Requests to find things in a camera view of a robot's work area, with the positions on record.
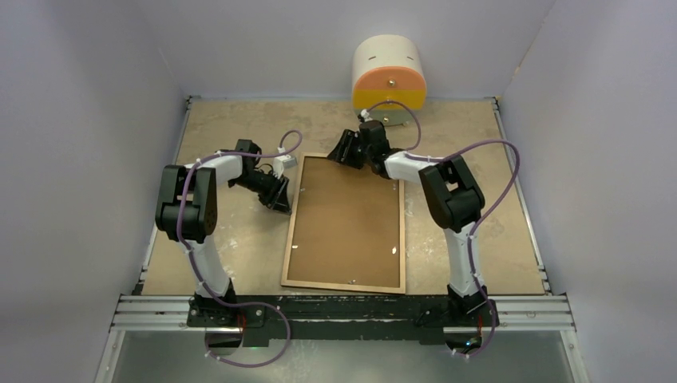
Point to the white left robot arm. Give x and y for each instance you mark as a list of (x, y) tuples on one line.
[(187, 211)]

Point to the small round drawer cabinet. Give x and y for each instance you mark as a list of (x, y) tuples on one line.
[(387, 68)]

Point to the aluminium rail frame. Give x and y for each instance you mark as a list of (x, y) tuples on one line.
[(538, 343)]

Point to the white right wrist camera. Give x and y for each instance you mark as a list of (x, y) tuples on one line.
[(365, 119)]

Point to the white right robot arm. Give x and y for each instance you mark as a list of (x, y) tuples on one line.
[(454, 201)]

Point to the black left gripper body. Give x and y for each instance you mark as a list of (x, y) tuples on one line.
[(267, 187)]

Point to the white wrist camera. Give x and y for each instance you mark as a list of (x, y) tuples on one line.
[(283, 162), (365, 119)]

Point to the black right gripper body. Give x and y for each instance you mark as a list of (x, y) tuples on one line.
[(366, 152)]

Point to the wooden picture frame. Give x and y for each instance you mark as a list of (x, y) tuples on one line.
[(291, 259)]

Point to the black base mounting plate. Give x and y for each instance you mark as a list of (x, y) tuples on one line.
[(426, 319)]

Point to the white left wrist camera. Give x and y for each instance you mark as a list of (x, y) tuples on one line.
[(283, 162)]

